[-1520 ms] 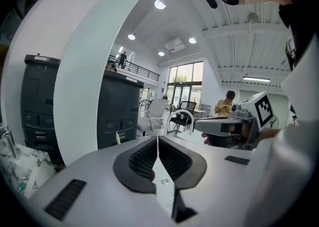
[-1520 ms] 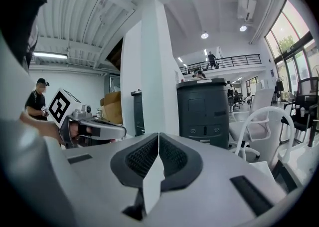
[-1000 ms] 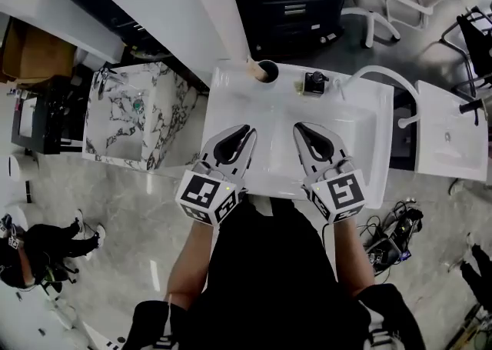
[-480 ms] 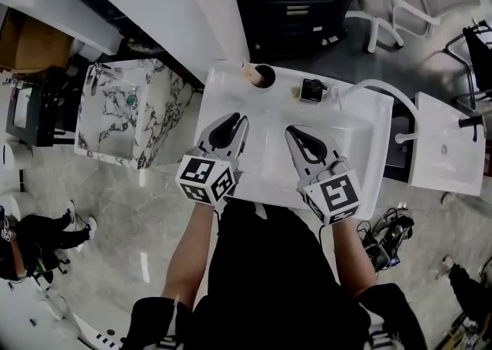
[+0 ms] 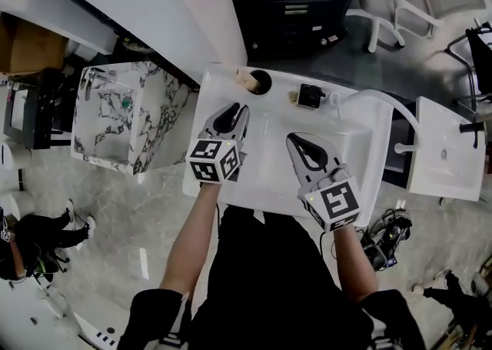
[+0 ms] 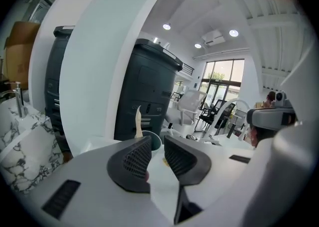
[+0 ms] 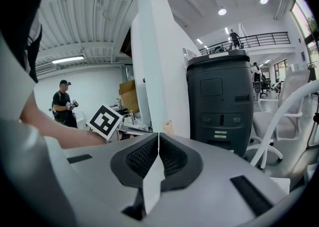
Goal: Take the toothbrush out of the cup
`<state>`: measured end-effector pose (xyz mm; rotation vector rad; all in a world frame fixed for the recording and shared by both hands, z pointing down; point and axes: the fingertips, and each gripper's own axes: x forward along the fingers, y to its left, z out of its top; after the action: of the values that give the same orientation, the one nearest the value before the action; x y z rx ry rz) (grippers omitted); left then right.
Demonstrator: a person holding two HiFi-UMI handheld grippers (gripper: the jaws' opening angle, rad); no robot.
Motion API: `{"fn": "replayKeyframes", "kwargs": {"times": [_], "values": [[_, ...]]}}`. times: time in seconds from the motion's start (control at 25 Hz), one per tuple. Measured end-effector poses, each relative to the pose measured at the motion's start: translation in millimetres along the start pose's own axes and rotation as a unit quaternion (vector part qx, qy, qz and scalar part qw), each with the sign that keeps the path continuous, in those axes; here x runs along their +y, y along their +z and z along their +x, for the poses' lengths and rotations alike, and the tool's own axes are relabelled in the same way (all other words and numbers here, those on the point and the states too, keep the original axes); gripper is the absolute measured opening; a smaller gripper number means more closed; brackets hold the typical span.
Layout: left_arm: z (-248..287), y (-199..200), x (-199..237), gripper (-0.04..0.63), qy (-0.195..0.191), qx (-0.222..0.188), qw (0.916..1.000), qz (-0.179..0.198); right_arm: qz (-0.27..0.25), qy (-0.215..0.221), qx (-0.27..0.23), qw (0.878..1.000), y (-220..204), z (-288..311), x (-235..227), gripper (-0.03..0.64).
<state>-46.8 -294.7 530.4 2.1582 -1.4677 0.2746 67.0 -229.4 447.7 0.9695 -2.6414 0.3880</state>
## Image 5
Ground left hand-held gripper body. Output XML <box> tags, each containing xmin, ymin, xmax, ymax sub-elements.
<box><xmin>185</xmin><ymin>126</ymin><xmax>249</xmax><ymax>185</ymax></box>

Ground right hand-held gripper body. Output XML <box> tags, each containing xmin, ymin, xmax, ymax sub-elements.
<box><xmin>297</xmin><ymin>163</ymin><xmax>363</xmax><ymax>233</ymax></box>

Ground black cup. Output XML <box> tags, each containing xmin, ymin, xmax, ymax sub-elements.
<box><xmin>244</xmin><ymin>68</ymin><xmax>274</xmax><ymax>97</ymax></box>

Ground person's right forearm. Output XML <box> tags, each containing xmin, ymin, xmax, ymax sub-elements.
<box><xmin>331</xmin><ymin>220</ymin><xmax>381</xmax><ymax>304</ymax></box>

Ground person's left forearm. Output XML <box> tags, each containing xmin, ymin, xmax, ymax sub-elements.
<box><xmin>158</xmin><ymin>182</ymin><xmax>223</xmax><ymax>296</ymax></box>

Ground white wash basin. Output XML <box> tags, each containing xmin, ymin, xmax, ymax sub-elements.
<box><xmin>181</xmin><ymin>62</ymin><xmax>394</xmax><ymax>228</ymax></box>

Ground marble patterned sink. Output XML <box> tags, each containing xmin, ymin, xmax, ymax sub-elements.
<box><xmin>70</xmin><ymin>61</ymin><xmax>201</xmax><ymax>176</ymax></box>

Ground person's black clothing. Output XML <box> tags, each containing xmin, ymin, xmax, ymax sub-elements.
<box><xmin>118</xmin><ymin>205</ymin><xmax>426</xmax><ymax>350</ymax></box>

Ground small white sink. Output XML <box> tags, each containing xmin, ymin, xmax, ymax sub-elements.
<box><xmin>406</xmin><ymin>95</ymin><xmax>487</xmax><ymax>202</ymax></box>

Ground chrome faucet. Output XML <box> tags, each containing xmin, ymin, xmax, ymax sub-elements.
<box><xmin>84</xmin><ymin>66</ymin><xmax>118</xmax><ymax>102</ymax></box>

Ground black cabinet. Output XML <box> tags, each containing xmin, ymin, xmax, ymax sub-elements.
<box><xmin>218</xmin><ymin>0</ymin><xmax>371</xmax><ymax>62</ymax></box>

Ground black slim faucet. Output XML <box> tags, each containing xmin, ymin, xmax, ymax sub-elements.
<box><xmin>458</xmin><ymin>118</ymin><xmax>487</xmax><ymax>149</ymax></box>

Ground black metal stand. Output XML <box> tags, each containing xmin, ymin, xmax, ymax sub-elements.
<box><xmin>2</xmin><ymin>70</ymin><xmax>78</xmax><ymax>151</ymax></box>

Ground white counter slab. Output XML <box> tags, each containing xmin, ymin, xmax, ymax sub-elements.
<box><xmin>0</xmin><ymin>0</ymin><xmax>119</xmax><ymax>55</ymax></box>

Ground white round ceramic fixture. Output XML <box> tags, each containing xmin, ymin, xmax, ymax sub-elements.
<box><xmin>0</xmin><ymin>142</ymin><xmax>33</xmax><ymax>192</ymax></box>

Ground brown cardboard box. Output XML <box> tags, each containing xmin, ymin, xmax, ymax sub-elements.
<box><xmin>0</xmin><ymin>12</ymin><xmax>69</xmax><ymax>75</ymax></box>

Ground white glossy fixture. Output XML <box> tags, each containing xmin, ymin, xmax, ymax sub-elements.
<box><xmin>0</xmin><ymin>282</ymin><xmax>130</xmax><ymax>350</ymax></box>

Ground bundle of black cables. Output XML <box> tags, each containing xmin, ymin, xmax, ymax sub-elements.
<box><xmin>358</xmin><ymin>207</ymin><xmax>413</xmax><ymax>272</ymax></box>

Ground white curved hose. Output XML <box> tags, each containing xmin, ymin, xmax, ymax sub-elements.
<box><xmin>329</xmin><ymin>88</ymin><xmax>421</xmax><ymax>154</ymax></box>

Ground black metal frame chair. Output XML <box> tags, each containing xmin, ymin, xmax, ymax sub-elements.
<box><xmin>447</xmin><ymin>20</ymin><xmax>492</xmax><ymax>112</ymax></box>

